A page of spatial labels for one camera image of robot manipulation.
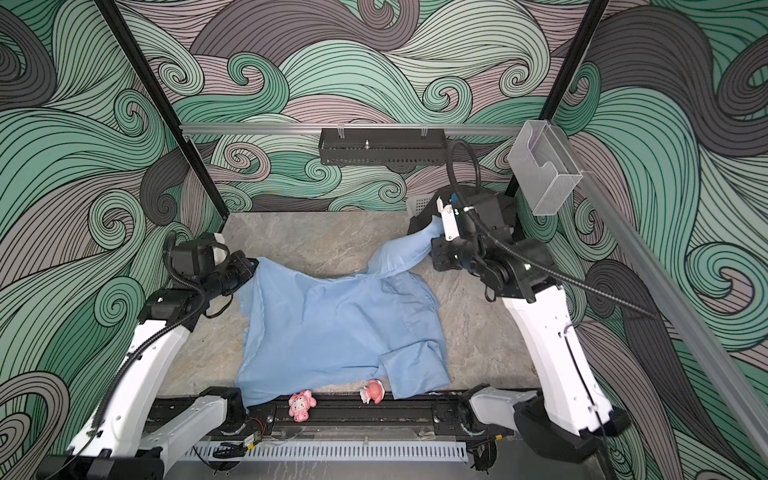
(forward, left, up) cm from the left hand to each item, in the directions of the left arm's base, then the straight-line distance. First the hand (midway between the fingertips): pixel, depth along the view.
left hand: (259, 257), depth 74 cm
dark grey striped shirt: (+43, -62, -15) cm, 77 cm away
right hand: (-4, -44, +12) cm, 45 cm away
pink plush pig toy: (-29, -12, -23) cm, 38 cm away
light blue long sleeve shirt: (-10, -10, -26) cm, 29 cm away
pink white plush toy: (-25, -30, -24) cm, 46 cm away
